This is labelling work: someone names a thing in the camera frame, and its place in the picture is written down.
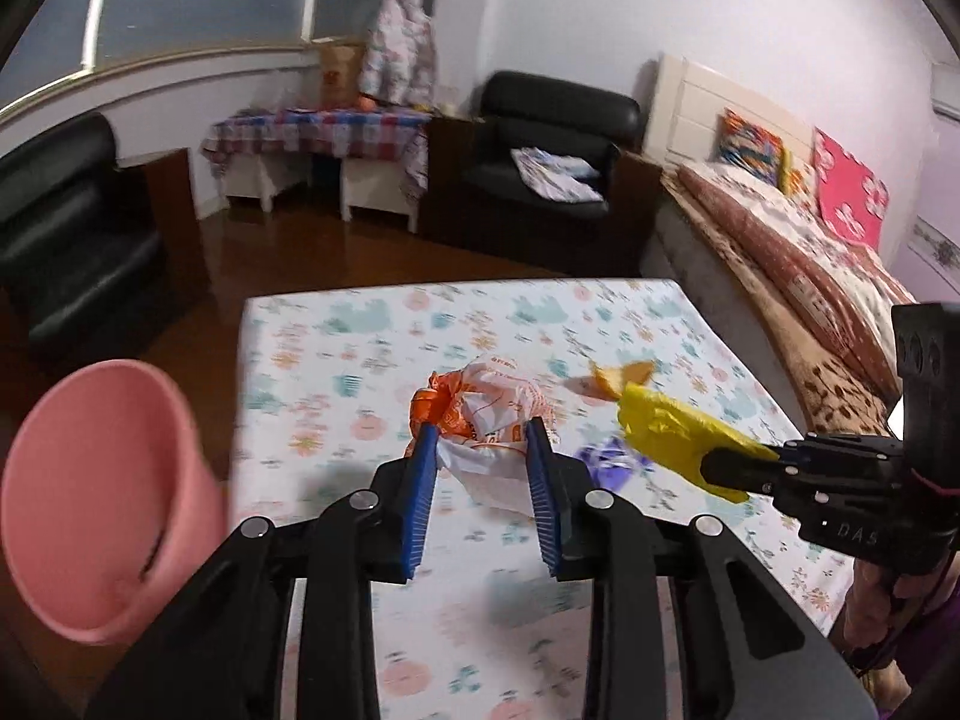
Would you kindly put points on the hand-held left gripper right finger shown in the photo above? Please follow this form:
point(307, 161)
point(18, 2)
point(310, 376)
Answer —
point(540, 495)

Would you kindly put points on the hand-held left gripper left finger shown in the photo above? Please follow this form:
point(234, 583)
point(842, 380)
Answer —
point(420, 495)

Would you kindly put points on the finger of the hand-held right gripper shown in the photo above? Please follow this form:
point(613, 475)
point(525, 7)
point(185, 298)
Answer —
point(750, 474)

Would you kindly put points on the yellow plastic bag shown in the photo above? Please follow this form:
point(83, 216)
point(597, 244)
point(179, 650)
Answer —
point(660, 427)

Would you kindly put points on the orange and white plastic bag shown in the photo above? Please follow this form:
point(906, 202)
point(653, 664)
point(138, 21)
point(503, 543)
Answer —
point(487, 405)

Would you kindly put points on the pink plastic bucket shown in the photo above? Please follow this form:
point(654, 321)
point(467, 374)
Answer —
point(97, 495)

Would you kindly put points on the person's right hand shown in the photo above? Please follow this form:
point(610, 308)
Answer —
point(868, 615)

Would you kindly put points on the purple wrapper scrap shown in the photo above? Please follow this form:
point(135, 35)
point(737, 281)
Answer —
point(611, 465)

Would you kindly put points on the bed with patterned bedding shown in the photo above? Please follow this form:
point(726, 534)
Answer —
point(840, 397)

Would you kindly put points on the orange peel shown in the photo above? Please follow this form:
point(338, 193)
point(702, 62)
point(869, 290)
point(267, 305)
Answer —
point(619, 379)

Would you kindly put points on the floral tablecloth table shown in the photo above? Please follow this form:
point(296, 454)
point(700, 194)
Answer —
point(337, 360)

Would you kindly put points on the brown dotted quilt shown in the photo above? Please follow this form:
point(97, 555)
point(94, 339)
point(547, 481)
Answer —
point(795, 277)

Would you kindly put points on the yellow pillow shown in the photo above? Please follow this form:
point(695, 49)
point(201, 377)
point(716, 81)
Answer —
point(796, 174)

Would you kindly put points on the pink floral pillow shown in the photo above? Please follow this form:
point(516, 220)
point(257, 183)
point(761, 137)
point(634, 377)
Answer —
point(851, 187)

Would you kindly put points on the white stool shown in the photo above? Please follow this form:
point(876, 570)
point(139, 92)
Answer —
point(262, 180)
point(379, 191)

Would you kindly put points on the patterned cloth on armchair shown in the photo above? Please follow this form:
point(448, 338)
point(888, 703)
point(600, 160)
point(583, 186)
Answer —
point(559, 174)

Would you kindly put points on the colourful patterned pillow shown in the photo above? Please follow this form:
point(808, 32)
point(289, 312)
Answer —
point(750, 146)

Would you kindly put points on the white bed headboard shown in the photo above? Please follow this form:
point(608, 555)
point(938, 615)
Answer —
point(690, 105)

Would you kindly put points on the plaid cloth side table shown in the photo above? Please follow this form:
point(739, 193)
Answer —
point(322, 131)

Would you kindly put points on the black leather armchair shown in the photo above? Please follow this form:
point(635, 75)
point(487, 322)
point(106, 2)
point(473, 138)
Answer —
point(67, 240)
point(540, 112)

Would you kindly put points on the white air conditioner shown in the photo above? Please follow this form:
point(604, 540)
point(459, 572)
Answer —
point(946, 90)

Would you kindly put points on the cardboard box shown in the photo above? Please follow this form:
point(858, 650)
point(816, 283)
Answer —
point(341, 75)

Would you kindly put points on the hanging floral jacket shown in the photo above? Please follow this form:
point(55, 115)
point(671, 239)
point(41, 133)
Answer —
point(397, 45)

